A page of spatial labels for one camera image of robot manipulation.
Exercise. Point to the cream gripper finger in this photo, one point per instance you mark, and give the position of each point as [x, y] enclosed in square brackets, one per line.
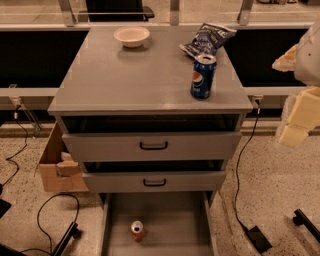
[286, 62]
[301, 114]

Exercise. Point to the red coke can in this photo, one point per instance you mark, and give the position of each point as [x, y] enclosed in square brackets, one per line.
[137, 230]

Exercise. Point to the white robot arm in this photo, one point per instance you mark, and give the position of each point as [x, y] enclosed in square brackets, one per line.
[307, 63]

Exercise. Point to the blue pepsi can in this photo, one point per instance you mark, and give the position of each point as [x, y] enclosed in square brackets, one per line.
[203, 72]

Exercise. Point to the grey top drawer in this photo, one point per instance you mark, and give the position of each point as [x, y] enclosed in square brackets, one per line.
[127, 147]

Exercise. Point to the grey drawer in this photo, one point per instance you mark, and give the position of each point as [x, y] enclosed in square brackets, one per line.
[127, 147]
[175, 223]
[131, 182]

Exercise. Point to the grey drawer cabinet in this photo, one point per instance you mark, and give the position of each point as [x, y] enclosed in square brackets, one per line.
[113, 89]

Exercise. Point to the grey middle drawer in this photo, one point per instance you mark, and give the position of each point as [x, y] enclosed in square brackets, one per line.
[131, 182]

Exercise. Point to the grey bottom drawer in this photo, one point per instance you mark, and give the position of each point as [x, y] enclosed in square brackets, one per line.
[175, 223]

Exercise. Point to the blue chip bag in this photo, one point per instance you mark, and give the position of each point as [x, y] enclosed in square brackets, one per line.
[208, 39]

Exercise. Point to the black stand leg right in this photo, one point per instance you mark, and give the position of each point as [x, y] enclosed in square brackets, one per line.
[301, 219]

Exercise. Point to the black power adapter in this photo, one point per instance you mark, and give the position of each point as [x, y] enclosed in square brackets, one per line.
[258, 239]

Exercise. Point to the white bowl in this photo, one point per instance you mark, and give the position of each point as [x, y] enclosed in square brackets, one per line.
[131, 37]

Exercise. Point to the black chair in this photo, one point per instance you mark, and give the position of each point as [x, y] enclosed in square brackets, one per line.
[115, 11]

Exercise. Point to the brown cardboard box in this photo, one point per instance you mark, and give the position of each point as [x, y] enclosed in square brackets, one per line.
[59, 172]

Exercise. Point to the black chair base leg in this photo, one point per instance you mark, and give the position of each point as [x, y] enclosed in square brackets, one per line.
[72, 232]

